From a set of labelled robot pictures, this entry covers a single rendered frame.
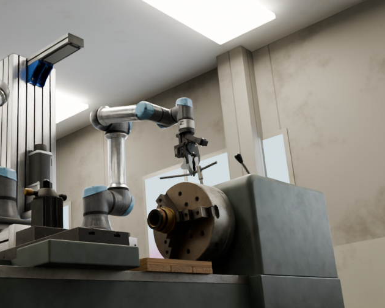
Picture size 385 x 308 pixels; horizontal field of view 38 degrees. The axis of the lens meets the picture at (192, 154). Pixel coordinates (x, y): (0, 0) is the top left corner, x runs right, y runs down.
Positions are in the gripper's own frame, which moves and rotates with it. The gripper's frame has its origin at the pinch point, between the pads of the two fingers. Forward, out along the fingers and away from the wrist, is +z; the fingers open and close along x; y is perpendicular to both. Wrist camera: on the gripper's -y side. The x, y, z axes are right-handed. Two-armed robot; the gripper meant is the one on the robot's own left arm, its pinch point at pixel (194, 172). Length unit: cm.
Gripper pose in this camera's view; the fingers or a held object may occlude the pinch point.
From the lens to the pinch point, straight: 241.6
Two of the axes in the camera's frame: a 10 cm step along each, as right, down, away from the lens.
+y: -7.4, 2.7, 6.2
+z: 0.8, 9.4, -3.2
